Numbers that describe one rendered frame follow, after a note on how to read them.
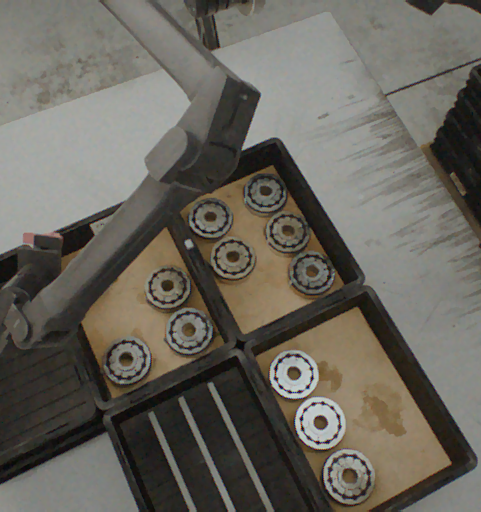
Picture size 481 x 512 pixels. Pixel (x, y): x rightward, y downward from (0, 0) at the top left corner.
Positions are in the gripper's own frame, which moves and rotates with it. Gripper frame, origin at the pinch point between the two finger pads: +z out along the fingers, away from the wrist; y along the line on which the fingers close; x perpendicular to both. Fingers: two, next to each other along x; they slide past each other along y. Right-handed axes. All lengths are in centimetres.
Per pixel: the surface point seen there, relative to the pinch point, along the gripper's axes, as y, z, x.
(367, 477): -34, -7, -64
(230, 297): -11.8, 19.8, -33.7
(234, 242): -0.8, 25.5, -33.0
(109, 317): -18.4, 15.8, -7.8
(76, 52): 28, 172, 45
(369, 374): -21, 9, -65
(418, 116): 21, 155, -103
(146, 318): -17.6, 15.9, -15.9
